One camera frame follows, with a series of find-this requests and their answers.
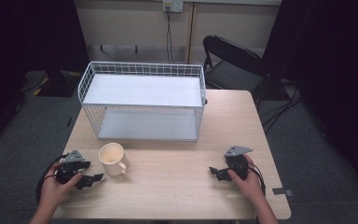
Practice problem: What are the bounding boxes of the person's right hand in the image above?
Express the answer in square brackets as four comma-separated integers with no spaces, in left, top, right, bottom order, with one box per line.
[227,154,266,205]

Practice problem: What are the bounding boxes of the black folding chair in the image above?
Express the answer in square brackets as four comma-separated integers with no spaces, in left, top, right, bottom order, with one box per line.
[202,35,269,95]

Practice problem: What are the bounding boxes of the person's left hand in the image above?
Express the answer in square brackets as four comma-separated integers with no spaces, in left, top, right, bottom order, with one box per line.
[38,161,84,211]

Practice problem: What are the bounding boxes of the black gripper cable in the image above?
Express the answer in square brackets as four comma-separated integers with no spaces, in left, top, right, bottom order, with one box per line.
[245,161,267,197]
[34,153,70,206]

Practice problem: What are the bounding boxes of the white wire shelf rack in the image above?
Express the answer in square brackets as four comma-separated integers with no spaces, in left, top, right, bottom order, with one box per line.
[77,61,207,143]

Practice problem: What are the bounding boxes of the black stand base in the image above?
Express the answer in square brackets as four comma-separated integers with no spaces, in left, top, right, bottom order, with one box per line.
[36,68,83,98]

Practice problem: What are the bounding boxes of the dark curtain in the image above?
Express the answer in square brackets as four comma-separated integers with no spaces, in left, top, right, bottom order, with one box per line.
[0,0,90,157]
[262,0,358,200]

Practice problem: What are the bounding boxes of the cream ceramic mug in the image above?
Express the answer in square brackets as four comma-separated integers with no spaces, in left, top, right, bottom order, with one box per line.
[98,142,130,177]

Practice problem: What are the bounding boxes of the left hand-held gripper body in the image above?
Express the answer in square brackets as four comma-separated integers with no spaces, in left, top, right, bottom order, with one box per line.
[55,149,86,185]

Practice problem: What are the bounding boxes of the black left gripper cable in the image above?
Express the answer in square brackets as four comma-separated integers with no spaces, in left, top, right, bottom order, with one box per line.
[34,153,70,206]

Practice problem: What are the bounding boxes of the black floor cables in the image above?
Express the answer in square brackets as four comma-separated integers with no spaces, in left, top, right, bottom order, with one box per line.
[260,83,304,135]

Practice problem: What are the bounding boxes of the dark tape strip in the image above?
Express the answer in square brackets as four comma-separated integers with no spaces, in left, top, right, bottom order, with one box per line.
[271,187,295,197]

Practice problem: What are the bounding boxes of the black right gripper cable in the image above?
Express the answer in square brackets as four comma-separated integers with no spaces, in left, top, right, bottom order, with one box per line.
[245,161,267,197]

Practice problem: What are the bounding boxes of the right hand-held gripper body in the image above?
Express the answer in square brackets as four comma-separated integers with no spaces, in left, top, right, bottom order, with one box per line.
[223,145,254,182]

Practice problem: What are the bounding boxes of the white wall socket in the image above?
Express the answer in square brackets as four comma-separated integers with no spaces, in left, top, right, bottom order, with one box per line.
[162,0,185,14]

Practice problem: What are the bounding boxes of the black wall socket cable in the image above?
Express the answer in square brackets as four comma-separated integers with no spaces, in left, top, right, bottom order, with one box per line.
[165,8,175,65]

